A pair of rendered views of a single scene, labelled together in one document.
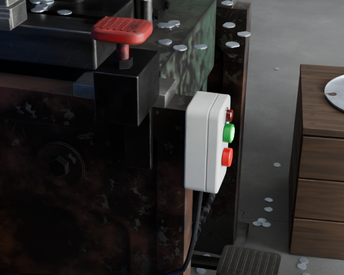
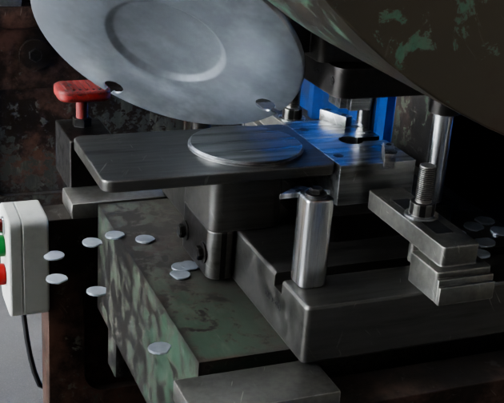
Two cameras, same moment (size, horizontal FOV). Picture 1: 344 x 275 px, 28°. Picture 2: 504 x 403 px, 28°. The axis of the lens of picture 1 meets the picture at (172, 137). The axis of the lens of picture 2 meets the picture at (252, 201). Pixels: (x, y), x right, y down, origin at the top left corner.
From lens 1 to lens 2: 205 cm
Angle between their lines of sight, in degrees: 117
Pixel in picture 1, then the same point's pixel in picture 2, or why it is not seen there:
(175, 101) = (61, 210)
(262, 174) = not seen: outside the picture
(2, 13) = not seen: hidden behind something
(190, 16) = (178, 297)
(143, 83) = (58, 137)
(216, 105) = (10, 206)
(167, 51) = (123, 228)
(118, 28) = (78, 82)
